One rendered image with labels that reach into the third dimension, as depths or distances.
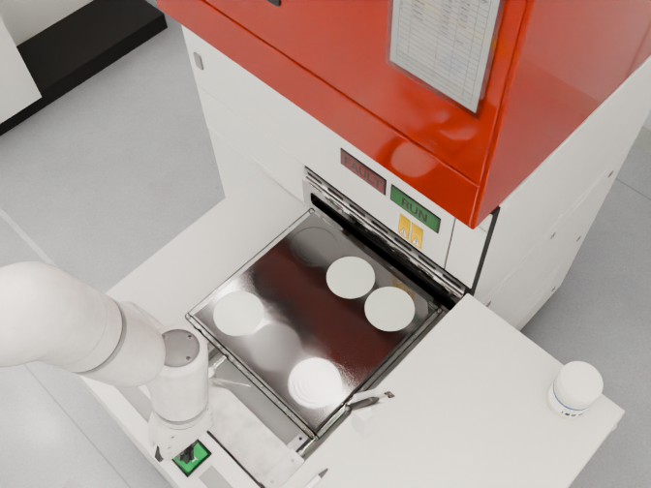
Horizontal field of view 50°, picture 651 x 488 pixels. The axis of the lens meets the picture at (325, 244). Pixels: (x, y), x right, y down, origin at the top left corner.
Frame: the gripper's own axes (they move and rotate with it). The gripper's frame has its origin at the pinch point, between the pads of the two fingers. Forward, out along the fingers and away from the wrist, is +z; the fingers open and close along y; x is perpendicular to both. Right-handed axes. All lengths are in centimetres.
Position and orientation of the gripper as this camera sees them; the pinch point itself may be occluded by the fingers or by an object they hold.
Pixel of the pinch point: (184, 450)
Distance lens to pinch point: 125.7
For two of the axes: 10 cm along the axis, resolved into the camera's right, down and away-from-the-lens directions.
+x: 7.2, 5.7, -3.9
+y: -6.9, 4.9, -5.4
